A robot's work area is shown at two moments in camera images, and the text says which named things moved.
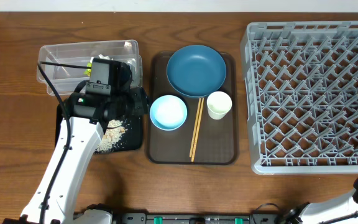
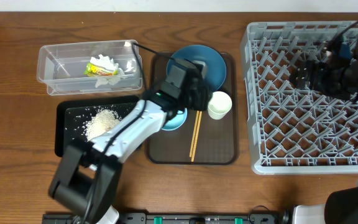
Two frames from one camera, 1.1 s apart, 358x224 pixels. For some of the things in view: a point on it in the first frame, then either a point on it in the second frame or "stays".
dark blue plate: [196, 71] stays
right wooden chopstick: [197, 129] stays
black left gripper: [139, 96] → [203, 96]
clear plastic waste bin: [65, 80] stays
